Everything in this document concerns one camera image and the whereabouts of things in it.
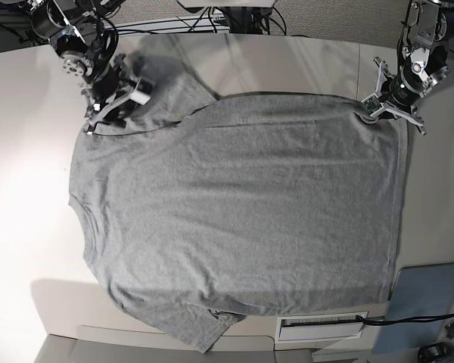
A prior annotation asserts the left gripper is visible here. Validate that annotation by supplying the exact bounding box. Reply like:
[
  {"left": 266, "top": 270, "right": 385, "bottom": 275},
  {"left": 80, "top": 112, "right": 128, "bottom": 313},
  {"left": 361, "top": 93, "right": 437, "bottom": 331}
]
[{"left": 359, "top": 57, "right": 427, "bottom": 135}]

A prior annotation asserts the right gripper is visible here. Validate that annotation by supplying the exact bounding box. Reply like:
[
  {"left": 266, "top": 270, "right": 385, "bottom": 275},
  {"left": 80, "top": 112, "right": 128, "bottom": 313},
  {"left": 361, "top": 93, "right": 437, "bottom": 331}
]
[{"left": 82, "top": 53, "right": 163, "bottom": 129}]

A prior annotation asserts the grey T-shirt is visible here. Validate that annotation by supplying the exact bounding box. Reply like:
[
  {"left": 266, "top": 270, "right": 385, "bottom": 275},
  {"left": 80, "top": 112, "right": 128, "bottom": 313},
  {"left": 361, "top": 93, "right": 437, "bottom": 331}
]
[{"left": 69, "top": 74, "right": 408, "bottom": 352}]

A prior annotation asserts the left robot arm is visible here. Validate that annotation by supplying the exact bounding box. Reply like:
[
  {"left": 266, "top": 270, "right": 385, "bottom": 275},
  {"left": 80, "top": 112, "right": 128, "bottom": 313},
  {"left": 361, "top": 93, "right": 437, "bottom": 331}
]
[{"left": 362, "top": 1, "right": 454, "bottom": 135}]

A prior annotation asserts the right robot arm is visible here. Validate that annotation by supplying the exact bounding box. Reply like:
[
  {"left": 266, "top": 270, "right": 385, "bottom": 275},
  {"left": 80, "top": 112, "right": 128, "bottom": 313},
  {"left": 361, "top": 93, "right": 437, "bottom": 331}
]
[{"left": 28, "top": 1, "right": 154, "bottom": 133}]

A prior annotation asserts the black central stand base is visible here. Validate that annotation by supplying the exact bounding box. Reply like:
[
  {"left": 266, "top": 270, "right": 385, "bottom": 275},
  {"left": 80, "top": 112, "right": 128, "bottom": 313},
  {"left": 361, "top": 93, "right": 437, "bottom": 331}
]
[{"left": 177, "top": 0, "right": 288, "bottom": 36}]

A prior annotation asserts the blue-grey pad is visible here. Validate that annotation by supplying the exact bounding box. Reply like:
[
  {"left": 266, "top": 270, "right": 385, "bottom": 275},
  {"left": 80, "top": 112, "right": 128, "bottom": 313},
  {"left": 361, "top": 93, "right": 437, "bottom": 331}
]
[{"left": 372, "top": 262, "right": 454, "bottom": 355}]

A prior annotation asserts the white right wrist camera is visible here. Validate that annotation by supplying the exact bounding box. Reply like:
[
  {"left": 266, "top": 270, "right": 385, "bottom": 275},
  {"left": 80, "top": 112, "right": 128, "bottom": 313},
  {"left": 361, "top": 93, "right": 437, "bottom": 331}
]
[{"left": 129, "top": 78, "right": 154, "bottom": 106}]

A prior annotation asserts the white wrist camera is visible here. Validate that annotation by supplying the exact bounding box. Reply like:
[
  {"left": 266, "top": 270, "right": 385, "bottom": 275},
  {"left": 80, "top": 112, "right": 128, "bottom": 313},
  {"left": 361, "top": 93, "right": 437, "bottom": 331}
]
[
  {"left": 362, "top": 94, "right": 384, "bottom": 118},
  {"left": 129, "top": 78, "right": 154, "bottom": 106}
]

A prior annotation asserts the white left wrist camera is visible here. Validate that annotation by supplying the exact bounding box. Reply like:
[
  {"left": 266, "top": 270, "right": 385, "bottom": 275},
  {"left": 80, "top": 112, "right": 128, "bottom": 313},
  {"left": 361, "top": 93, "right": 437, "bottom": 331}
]
[{"left": 362, "top": 94, "right": 384, "bottom": 118}]

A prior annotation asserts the white cable grommet slot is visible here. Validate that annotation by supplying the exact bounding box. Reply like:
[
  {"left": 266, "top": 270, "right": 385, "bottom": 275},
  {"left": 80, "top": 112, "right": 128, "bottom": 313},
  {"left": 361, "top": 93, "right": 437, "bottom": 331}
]
[{"left": 275, "top": 312, "right": 368, "bottom": 344}]

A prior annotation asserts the black cable on table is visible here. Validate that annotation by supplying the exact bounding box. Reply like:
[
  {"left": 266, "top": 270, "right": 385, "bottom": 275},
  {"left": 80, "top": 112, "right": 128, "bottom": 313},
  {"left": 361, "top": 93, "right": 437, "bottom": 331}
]
[{"left": 356, "top": 312, "right": 454, "bottom": 327}]

